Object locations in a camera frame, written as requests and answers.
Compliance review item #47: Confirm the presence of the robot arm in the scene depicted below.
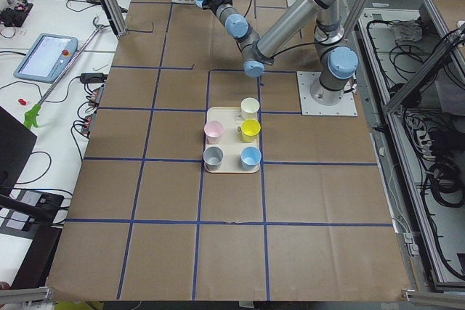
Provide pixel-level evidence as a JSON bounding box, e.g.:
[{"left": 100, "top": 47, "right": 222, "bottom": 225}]
[{"left": 195, "top": 0, "right": 337, "bottom": 78}]

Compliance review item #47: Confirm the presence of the white plastic cup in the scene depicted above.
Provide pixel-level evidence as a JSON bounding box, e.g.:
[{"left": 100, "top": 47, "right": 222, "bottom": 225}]
[{"left": 240, "top": 97, "right": 260, "bottom": 120}]

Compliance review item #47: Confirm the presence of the pink plastic cup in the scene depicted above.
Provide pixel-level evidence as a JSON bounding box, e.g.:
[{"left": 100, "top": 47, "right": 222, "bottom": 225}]
[{"left": 203, "top": 121, "right": 225, "bottom": 144}]

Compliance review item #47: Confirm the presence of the yellow plastic cup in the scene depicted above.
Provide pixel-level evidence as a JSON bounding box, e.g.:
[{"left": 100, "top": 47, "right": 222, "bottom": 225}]
[{"left": 240, "top": 119, "right": 261, "bottom": 143}]

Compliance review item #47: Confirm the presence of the grey plastic cup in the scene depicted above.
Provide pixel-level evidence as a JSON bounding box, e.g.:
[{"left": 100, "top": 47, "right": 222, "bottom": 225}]
[{"left": 203, "top": 146, "right": 224, "bottom": 172}]

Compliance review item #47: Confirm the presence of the cream plastic tray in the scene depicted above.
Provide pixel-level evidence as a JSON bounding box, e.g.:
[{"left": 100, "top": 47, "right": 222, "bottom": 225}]
[{"left": 204, "top": 107, "right": 260, "bottom": 174}]

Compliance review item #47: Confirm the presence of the black power adapter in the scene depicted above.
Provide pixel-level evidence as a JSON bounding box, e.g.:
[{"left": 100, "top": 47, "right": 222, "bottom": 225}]
[{"left": 79, "top": 73, "right": 108, "bottom": 84}]

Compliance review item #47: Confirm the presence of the blue teach pendant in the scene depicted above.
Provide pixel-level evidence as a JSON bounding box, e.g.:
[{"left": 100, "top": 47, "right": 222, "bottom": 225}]
[{"left": 13, "top": 33, "right": 78, "bottom": 83}]

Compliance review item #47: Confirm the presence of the reacher grabber tool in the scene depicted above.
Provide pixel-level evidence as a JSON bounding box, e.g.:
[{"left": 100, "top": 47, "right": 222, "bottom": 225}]
[{"left": 23, "top": 16, "right": 106, "bottom": 129}]

